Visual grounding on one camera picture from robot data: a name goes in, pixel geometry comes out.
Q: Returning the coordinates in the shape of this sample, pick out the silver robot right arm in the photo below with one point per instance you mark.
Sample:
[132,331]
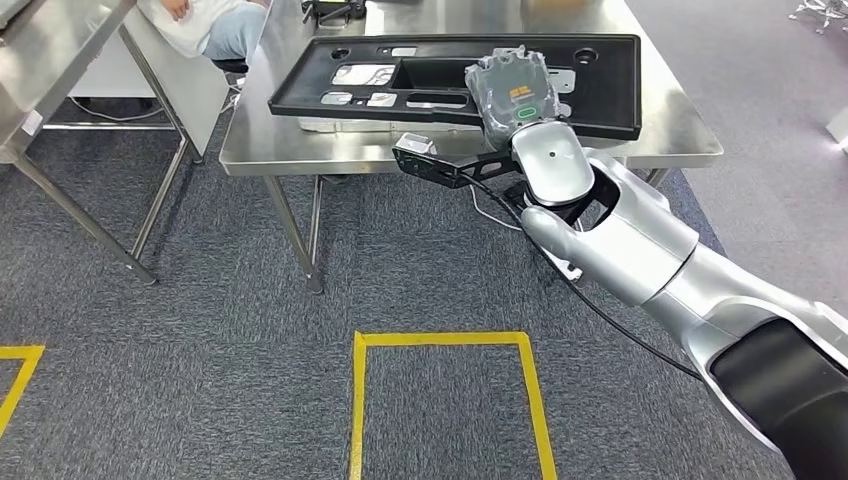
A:
[636,252]

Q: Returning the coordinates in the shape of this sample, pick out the black office chair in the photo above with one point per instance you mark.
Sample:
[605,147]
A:
[230,66]

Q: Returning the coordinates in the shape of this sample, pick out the steel workbench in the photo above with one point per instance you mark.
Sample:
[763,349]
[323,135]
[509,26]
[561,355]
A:
[40,60]
[278,146]

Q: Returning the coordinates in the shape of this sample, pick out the yellow floor tape square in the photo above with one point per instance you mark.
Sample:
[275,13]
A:
[437,339]

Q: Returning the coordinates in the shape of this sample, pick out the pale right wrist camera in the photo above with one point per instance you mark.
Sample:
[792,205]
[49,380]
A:
[415,143]

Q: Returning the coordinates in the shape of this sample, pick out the chrome chair base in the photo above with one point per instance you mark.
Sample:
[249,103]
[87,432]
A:
[821,8]

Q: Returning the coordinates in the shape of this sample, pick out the person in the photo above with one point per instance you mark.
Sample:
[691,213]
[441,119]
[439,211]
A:
[225,30]

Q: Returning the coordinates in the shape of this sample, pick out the black plastic panel part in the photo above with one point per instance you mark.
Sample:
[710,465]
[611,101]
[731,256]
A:
[609,99]

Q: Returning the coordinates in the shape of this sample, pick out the black device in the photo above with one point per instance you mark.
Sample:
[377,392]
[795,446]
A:
[331,12]

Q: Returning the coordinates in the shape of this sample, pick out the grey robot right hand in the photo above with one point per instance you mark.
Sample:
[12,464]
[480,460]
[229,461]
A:
[513,93]

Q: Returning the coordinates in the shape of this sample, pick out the white display plinth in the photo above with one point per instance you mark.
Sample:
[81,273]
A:
[840,129]

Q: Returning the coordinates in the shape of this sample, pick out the grey sheet metal part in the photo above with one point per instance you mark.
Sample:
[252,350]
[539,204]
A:
[361,74]

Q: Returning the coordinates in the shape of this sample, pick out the black camera bracket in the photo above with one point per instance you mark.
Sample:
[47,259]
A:
[437,171]

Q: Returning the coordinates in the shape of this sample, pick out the white cabinet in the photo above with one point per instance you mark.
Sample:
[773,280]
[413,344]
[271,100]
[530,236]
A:
[112,73]

